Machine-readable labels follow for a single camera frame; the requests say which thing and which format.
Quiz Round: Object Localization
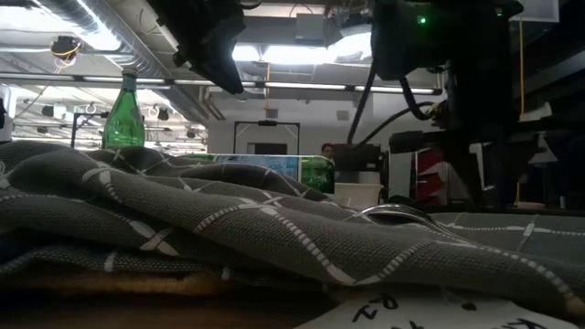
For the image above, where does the black stand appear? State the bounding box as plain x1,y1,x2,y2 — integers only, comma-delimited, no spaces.
69,111,112,148

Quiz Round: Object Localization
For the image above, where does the bright ceiling light panel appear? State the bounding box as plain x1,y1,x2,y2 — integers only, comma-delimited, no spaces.
230,31,374,66

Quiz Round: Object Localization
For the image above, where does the black gate frame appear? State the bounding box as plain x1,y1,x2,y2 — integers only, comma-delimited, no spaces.
232,120,302,156

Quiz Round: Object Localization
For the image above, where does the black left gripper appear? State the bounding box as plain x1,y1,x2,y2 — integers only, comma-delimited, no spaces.
150,0,248,96

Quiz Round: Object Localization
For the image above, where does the black hanging cable reel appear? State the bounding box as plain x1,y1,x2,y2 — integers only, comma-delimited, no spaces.
48,35,84,63

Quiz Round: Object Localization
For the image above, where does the red storage shelf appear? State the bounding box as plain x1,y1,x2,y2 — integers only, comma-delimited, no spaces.
412,153,453,207

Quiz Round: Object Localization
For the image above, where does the grey checked kitchen cloth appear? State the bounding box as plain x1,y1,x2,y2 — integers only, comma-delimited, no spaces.
0,140,585,316

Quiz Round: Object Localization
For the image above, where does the green glass water bottle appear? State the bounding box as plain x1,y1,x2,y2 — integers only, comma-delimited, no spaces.
180,153,336,195
101,67,147,150

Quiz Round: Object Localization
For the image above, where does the silver spoon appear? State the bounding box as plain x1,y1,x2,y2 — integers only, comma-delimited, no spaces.
358,203,465,241

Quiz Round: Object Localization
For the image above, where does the white object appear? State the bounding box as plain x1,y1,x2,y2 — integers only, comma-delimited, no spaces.
0,83,18,143

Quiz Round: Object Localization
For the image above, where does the grey ceiling unit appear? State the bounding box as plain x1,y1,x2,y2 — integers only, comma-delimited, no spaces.
294,12,330,47

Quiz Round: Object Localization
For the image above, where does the large silver ventilation duct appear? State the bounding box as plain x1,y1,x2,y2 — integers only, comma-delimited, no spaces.
27,0,211,124

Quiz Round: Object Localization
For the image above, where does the long ceiling light bar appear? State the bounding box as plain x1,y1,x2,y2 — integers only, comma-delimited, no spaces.
0,72,443,96

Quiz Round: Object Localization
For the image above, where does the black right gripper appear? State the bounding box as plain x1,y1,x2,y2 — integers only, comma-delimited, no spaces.
388,80,540,209

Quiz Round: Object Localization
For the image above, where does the white handwritten paper label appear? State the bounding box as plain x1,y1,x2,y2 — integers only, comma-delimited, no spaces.
294,292,580,329

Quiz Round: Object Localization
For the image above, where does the black monitor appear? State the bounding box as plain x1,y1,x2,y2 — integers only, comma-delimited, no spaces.
332,143,383,174

